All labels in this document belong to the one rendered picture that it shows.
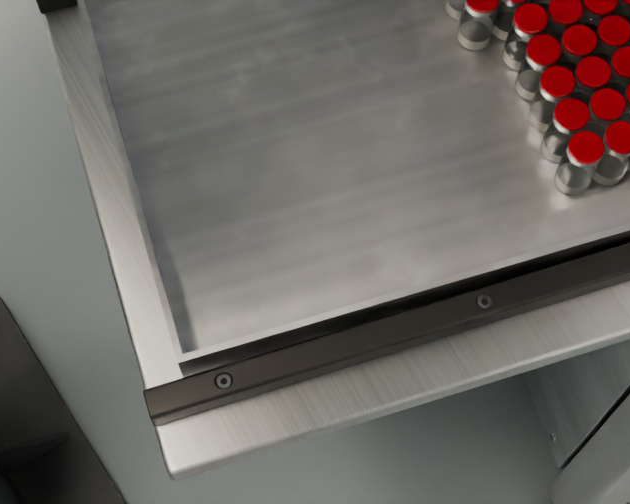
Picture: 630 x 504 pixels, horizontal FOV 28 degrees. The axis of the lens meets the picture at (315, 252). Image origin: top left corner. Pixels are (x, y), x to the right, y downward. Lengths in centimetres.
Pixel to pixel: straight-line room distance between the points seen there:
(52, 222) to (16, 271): 8
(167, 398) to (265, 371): 6
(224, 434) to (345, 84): 23
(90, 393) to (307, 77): 93
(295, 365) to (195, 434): 7
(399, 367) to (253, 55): 22
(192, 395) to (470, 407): 96
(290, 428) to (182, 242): 13
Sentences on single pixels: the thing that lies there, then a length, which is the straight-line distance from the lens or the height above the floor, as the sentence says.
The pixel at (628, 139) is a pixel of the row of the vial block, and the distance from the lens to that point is 75.
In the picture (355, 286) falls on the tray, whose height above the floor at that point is 88.
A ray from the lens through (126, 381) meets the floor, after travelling 166.
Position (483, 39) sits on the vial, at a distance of 80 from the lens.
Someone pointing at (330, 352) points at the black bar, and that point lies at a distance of 71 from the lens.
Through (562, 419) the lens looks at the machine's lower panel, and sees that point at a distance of 145.
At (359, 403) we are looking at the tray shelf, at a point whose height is 88.
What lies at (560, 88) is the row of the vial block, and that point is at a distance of 75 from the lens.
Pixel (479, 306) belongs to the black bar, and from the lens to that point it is 72.
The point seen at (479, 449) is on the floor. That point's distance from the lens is 163.
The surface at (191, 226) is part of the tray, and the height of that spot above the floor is 88.
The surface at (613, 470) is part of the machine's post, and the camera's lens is 132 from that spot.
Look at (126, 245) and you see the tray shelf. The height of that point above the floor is 88.
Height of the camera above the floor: 158
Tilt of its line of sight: 68 degrees down
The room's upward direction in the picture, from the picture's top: 1 degrees counter-clockwise
